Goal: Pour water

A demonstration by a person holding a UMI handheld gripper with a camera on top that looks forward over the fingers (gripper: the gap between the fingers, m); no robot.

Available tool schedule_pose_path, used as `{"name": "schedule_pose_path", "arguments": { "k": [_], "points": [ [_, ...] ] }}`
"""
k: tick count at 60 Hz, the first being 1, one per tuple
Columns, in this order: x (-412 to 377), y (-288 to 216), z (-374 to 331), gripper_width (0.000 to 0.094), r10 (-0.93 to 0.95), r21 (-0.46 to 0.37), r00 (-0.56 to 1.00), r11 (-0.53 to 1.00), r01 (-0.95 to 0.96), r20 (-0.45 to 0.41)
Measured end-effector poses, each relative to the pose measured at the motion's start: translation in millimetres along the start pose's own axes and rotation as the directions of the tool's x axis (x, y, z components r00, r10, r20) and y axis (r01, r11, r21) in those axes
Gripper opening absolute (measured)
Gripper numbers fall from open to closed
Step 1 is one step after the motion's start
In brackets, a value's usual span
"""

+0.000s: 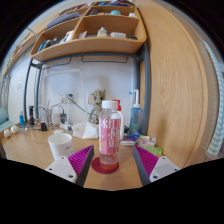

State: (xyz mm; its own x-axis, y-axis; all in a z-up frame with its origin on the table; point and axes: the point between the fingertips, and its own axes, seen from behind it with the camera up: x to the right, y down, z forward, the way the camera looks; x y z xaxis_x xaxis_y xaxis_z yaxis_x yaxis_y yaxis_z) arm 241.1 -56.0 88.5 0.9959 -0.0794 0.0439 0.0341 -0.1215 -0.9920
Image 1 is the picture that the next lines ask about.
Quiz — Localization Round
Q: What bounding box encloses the blue flat pack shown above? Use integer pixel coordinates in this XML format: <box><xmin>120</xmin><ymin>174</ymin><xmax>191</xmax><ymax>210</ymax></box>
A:
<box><xmin>120</xmin><ymin>131</ymin><xmax>141</xmax><ymax>147</ymax></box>

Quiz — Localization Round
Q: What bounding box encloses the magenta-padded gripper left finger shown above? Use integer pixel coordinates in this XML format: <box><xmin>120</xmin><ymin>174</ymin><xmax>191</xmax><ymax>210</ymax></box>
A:
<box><xmin>44</xmin><ymin>144</ymin><xmax>95</xmax><ymax>188</ymax></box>

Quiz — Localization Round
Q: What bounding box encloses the white colourful small pack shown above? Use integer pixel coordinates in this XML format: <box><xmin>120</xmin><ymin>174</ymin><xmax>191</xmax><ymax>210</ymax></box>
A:
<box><xmin>138</xmin><ymin>134</ymin><xmax>158</xmax><ymax>148</ymax></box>

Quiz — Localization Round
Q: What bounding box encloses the white power strip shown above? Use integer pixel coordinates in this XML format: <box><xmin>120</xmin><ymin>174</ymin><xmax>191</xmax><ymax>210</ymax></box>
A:
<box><xmin>50</xmin><ymin>112</ymin><xmax>69</xmax><ymax>127</ymax></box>

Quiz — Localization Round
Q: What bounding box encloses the wooden shelf unit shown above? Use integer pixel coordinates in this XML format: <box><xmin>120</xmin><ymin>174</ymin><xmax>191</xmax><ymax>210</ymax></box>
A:
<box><xmin>29</xmin><ymin>1</ymin><xmax>148</xmax><ymax>64</ymax></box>

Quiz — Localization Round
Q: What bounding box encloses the grey metal shelf frame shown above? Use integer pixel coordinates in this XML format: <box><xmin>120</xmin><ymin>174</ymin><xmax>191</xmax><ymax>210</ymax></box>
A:
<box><xmin>23</xmin><ymin>41</ymin><xmax>153</xmax><ymax>136</ymax></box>

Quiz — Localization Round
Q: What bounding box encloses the clear pink-labelled drink bottle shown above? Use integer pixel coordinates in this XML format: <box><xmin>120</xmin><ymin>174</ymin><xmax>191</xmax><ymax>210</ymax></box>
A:
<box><xmin>98</xmin><ymin>100</ymin><xmax>122</xmax><ymax>170</ymax></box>

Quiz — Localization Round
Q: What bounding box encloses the green wipes pack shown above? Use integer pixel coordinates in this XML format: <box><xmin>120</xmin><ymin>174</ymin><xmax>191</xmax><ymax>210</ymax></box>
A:
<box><xmin>143</xmin><ymin>145</ymin><xmax>164</xmax><ymax>157</ymax></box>

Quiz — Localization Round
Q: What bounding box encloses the white tissue pack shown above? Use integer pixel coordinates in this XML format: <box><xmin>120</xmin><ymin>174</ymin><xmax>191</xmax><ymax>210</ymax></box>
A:
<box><xmin>72</xmin><ymin>120</ymin><xmax>100</xmax><ymax>140</ymax></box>

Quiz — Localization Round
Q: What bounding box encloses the flat round red coaster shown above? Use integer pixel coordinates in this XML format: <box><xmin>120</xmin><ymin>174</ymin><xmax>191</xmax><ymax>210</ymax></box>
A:
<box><xmin>90</xmin><ymin>156</ymin><xmax>120</xmax><ymax>175</ymax></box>

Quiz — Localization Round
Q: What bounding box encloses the white paper cup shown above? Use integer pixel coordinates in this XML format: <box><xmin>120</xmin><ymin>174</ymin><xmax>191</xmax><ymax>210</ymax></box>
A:
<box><xmin>47</xmin><ymin>132</ymin><xmax>75</xmax><ymax>161</ymax></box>

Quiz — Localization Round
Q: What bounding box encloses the tall wooden wardrobe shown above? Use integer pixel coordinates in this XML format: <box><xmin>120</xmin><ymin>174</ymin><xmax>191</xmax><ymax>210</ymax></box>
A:
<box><xmin>133</xmin><ymin>0</ymin><xmax>221</xmax><ymax>169</ymax></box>

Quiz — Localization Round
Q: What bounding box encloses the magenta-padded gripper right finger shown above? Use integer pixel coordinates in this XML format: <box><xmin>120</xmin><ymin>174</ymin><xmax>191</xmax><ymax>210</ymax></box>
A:
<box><xmin>132</xmin><ymin>144</ymin><xmax>181</xmax><ymax>187</ymax></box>

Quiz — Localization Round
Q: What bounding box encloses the small blue bottle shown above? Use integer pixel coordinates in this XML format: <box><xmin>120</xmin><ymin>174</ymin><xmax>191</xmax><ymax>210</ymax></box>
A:
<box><xmin>18</xmin><ymin>110</ymin><xmax>26</xmax><ymax>129</ymax></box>

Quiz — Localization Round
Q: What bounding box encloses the small black bottle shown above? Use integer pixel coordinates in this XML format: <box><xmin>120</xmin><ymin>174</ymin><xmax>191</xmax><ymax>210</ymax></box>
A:
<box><xmin>28</xmin><ymin>105</ymin><xmax>35</xmax><ymax>126</ymax></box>

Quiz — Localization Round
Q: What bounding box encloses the green white striped towel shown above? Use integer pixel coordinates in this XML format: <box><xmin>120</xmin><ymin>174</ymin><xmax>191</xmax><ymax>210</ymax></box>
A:
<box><xmin>203</xmin><ymin>39</ymin><xmax>224</xmax><ymax>159</ymax></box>

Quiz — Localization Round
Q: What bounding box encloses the white red-topped pump bottle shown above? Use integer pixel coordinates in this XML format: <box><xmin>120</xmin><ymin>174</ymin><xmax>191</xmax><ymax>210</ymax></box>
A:
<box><xmin>112</xmin><ymin>99</ymin><xmax>125</xmax><ymax>141</ymax></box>

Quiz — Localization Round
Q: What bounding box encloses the wooden tree-man figurine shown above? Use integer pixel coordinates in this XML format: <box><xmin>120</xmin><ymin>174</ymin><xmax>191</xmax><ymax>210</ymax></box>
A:
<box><xmin>88</xmin><ymin>88</ymin><xmax>107</xmax><ymax>125</ymax></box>

